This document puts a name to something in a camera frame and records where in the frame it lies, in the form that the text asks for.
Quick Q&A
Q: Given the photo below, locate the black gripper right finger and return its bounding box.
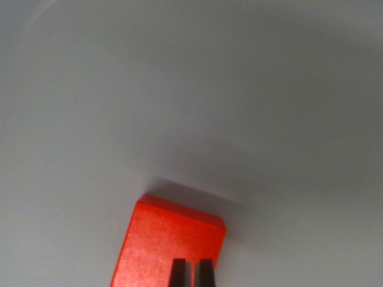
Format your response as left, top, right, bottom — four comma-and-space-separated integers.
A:
194, 258, 217, 287

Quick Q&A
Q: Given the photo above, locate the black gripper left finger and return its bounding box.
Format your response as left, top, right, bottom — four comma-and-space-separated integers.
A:
168, 258, 193, 287

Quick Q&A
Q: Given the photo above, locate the red cube block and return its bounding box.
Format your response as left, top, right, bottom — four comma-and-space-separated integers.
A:
110, 193, 227, 287

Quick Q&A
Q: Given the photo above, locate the white plastic bin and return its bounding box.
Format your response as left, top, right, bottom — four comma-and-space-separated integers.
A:
0, 0, 383, 287

